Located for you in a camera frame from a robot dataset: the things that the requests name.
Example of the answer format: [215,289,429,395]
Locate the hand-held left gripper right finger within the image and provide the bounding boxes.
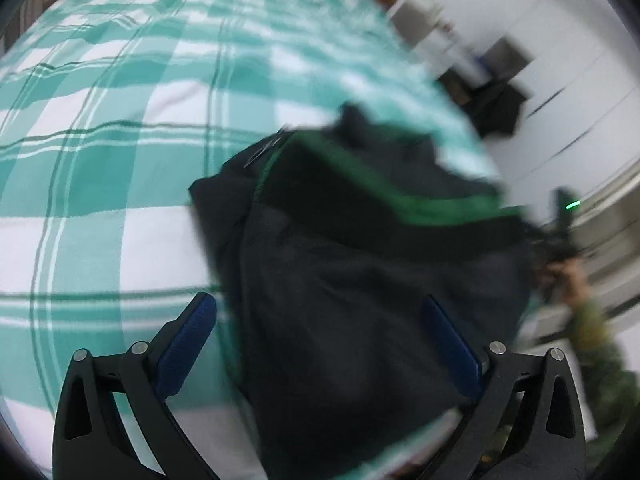
[421,295,587,480]

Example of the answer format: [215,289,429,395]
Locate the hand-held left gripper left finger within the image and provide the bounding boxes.
[52,292,218,480]

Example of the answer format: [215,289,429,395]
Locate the black puffer jacket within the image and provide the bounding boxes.
[189,102,545,480]

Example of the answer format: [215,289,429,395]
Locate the person's right forearm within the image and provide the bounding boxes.
[566,299,640,443]

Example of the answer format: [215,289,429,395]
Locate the person's right hand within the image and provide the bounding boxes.
[540,257,590,307]

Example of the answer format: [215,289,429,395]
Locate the chair with dark coat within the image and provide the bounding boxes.
[439,79,527,137]

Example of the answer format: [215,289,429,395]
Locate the white wardrobe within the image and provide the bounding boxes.
[492,0,640,206]

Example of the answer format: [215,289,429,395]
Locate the green checked bed blanket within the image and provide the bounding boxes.
[0,0,505,480]

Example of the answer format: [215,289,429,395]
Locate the white desk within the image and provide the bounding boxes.
[392,0,497,88]

